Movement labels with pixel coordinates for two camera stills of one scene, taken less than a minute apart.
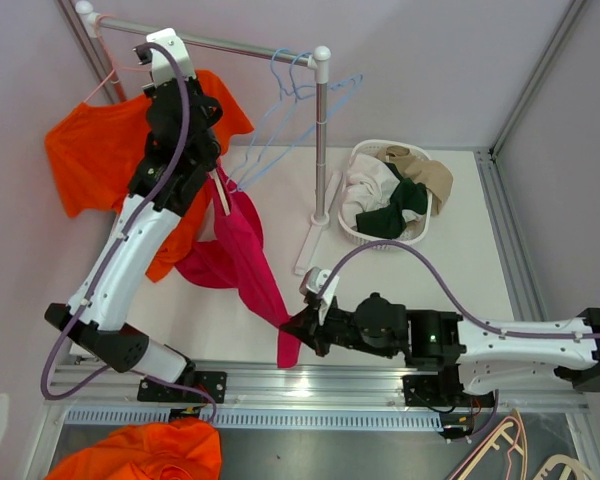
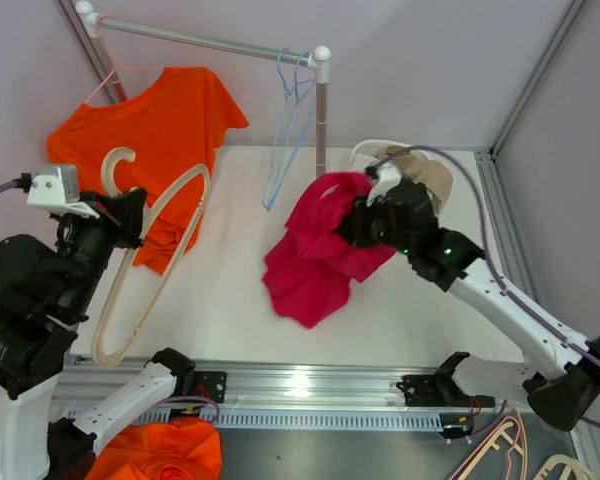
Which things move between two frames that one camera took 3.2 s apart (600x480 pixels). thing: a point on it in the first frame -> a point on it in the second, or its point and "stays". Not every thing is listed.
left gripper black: x=207 y=109 -> x=128 y=207
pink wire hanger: x=115 y=66 stays
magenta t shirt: x=235 y=258 -> x=311 y=269
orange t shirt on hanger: x=95 y=148 stays
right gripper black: x=308 y=321 -> x=353 y=228
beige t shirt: x=434 y=176 stays
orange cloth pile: x=183 y=448 stays
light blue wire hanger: x=325 y=88 -> x=304 y=85
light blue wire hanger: x=263 y=133 -> x=285 y=129
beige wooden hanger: x=215 y=177 -> x=110 y=317
